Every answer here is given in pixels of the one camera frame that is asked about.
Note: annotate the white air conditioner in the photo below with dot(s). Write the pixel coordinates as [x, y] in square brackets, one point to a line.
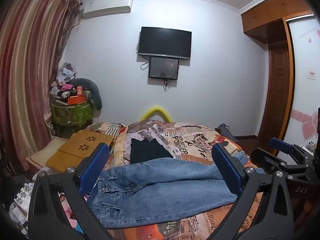
[107, 6]

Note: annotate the black folded garment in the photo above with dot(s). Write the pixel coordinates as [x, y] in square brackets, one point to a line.
[150, 151]

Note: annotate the small red box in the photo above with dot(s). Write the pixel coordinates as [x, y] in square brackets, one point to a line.
[80, 91]

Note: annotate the small black wall monitor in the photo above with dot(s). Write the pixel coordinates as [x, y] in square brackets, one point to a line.
[163, 67]

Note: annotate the grey neck pillow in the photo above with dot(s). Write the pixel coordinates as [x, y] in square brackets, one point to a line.
[96, 97]

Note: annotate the wooden lap desk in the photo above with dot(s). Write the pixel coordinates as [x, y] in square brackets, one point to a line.
[75, 150]

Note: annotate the blue denim pants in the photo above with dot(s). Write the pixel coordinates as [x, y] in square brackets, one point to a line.
[162, 192]

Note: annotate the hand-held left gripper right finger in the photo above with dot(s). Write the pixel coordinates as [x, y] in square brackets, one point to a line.
[228, 171]

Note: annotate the brown wooden door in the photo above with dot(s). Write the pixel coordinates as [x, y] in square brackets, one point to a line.
[273, 92]

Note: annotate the black wall television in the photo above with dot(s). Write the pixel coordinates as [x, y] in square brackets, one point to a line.
[165, 42]

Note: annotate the pile of clothes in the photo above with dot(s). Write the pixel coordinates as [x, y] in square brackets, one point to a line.
[63, 80]

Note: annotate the wooden overhead cabinet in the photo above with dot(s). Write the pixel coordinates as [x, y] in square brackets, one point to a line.
[270, 10]

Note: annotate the dark blue cloth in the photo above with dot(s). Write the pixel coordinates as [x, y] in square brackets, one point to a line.
[228, 132]

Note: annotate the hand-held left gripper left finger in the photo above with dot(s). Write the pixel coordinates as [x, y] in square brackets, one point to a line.
[93, 166]

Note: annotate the white wardrobe door pink hearts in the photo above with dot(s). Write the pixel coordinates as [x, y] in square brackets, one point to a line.
[303, 85]

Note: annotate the striped red curtain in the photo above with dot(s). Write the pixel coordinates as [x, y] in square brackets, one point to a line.
[27, 67]

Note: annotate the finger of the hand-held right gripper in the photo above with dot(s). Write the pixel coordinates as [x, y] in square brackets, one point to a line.
[265, 158]
[281, 145]

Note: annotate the yellow foam tube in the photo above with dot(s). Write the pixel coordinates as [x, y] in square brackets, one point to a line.
[156, 110]

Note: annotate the printed blanket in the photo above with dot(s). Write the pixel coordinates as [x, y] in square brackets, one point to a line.
[192, 140]

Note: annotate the green fabric basket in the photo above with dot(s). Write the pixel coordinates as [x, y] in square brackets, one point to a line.
[72, 115]

